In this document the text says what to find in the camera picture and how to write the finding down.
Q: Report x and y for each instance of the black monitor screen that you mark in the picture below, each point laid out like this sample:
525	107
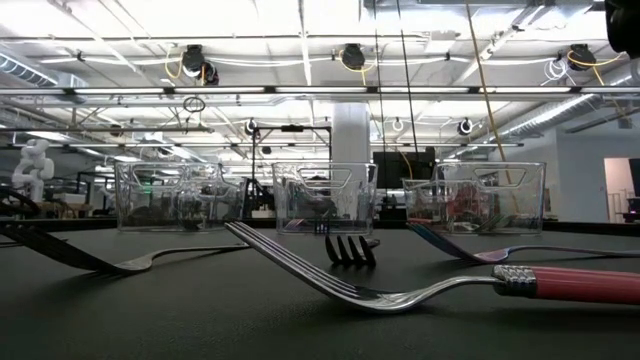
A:
395	170

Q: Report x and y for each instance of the iridescent rainbow fork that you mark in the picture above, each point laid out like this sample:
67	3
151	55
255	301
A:
320	229
492	256

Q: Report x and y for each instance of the silver ventilation duct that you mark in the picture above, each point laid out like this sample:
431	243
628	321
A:
560	112

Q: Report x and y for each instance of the clear plastic bin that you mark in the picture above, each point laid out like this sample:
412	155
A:
150	190
350	210
530	200

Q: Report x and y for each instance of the small black ceiling reel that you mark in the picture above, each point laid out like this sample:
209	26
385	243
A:
251	126
465	126

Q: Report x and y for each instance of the long ceiling light strip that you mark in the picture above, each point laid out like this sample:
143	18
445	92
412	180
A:
320	90

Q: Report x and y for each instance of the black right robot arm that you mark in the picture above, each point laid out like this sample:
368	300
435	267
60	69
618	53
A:
625	25

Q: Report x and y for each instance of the black table mat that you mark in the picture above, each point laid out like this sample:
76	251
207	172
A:
150	320

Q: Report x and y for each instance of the white square pillar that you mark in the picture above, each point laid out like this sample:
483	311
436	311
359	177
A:
350	130

